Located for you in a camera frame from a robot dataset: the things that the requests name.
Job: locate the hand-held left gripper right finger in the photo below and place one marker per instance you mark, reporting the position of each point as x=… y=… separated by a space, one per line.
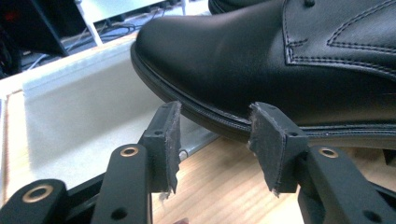
x=274 y=149

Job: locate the black leather shoe white insole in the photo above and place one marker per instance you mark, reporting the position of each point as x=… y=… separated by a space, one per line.
x=236 y=62

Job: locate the metal frame shoe rack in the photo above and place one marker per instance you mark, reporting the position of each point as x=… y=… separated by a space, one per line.
x=84 y=118

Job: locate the black equipment with red light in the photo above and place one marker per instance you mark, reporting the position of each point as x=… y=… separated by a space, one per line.
x=28 y=28

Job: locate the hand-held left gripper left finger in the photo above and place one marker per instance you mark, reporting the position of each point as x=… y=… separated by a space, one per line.
x=165 y=146

